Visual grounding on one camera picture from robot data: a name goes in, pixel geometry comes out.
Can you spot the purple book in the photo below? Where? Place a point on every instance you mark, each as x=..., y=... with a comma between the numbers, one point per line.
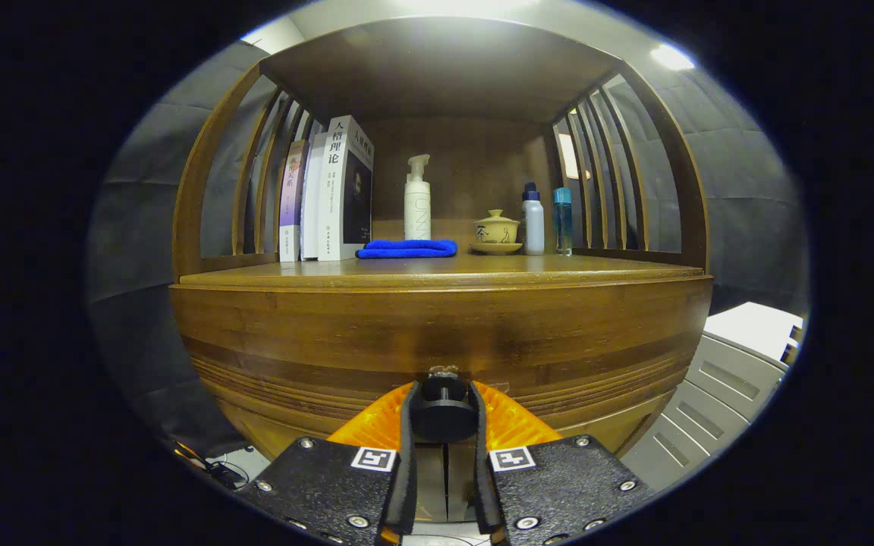
x=291, y=205

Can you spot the white bottle with dark cap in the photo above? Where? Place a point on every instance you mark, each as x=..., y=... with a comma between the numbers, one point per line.
x=533, y=227

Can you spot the clear blue bottle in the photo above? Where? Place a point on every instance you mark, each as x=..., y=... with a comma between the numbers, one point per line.
x=562, y=227

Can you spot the wooden drawer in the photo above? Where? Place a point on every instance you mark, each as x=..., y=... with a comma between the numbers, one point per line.
x=331, y=334

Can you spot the ceiling strip light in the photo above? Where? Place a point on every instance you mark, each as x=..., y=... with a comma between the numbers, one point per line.
x=671, y=57

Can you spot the blue folded cloth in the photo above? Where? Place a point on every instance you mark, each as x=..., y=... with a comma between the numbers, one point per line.
x=407, y=249

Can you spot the wooden countertop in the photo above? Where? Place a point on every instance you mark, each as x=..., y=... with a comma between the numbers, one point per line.
x=482, y=267

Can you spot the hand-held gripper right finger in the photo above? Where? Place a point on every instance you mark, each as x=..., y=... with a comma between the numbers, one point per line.
x=482, y=485

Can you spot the thick white book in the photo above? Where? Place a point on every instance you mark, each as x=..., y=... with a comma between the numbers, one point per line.
x=334, y=205

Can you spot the white pump bottle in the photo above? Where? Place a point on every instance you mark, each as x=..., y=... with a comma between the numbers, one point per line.
x=416, y=212

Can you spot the beige lidded tea cup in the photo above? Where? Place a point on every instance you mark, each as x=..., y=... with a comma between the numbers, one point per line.
x=496, y=227

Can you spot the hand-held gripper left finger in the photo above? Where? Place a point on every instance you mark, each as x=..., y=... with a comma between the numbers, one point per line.
x=407, y=470

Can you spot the thin white book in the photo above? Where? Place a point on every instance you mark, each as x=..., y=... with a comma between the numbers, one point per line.
x=313, y=205

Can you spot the beige saucer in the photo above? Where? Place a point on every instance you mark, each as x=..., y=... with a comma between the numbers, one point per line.
x=498, y=248

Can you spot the wooden cabinet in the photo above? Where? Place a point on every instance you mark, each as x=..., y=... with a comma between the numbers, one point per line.
x=452, y=76

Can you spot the black drawer knob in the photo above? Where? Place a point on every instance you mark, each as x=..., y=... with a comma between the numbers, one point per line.
x=444, y=415

